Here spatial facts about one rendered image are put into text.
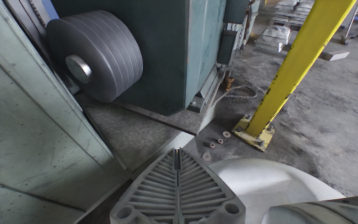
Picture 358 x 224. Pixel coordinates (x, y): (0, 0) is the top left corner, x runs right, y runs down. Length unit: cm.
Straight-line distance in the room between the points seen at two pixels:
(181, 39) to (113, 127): 49
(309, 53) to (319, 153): 72
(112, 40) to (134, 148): 39
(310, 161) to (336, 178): 14
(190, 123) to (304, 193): 39
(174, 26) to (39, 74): 29
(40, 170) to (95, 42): 39
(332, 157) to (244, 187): 88
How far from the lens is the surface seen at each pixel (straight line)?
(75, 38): 34
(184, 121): 52
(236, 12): 67
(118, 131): 64
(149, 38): 36
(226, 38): 73
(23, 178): 56
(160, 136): 57
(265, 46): 270
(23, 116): 43
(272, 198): 55
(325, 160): 123
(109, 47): 33
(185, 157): 16
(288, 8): 449
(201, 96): 57
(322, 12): 71
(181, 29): 31
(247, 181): 46
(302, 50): 73
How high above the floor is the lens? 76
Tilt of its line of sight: 46 degrees down
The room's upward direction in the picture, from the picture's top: straight up
